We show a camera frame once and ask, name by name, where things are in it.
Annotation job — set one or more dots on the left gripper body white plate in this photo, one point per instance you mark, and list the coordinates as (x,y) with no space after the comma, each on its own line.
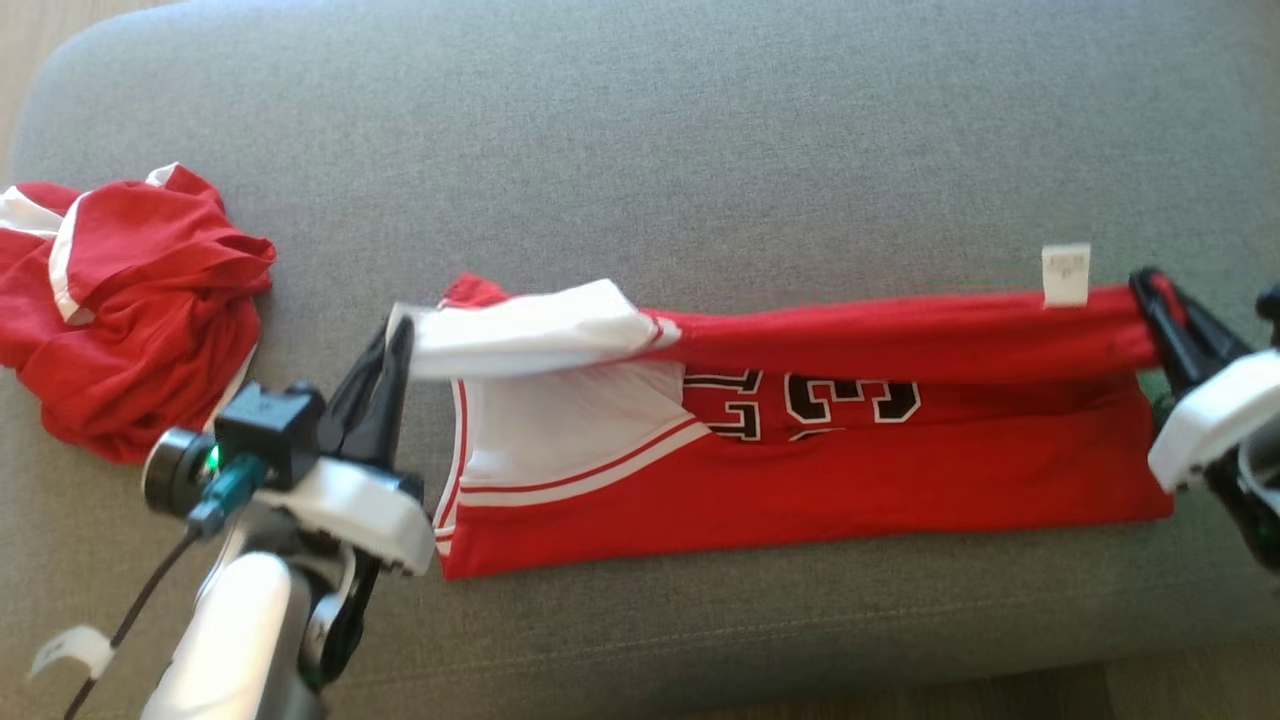
(360,505)

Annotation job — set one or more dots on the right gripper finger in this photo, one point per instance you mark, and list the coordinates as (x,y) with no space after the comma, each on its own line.
(1215,335)
(1172,345)

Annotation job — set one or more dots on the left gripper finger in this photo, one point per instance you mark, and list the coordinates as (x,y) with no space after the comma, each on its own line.
(350,405)
(392,400)

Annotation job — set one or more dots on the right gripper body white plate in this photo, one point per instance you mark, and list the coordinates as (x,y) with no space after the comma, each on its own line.
(1215,420)

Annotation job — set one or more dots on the red basketball shorts white stripe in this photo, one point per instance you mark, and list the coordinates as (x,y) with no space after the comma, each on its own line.
(140,330)

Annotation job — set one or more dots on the red white basketball jersey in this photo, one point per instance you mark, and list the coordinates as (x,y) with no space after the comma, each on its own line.
(800,480)

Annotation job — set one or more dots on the large grey sofa seat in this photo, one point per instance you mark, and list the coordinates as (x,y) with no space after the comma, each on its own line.
(700,150)

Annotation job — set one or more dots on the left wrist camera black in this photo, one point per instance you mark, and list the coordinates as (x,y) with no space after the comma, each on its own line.
(270,430)

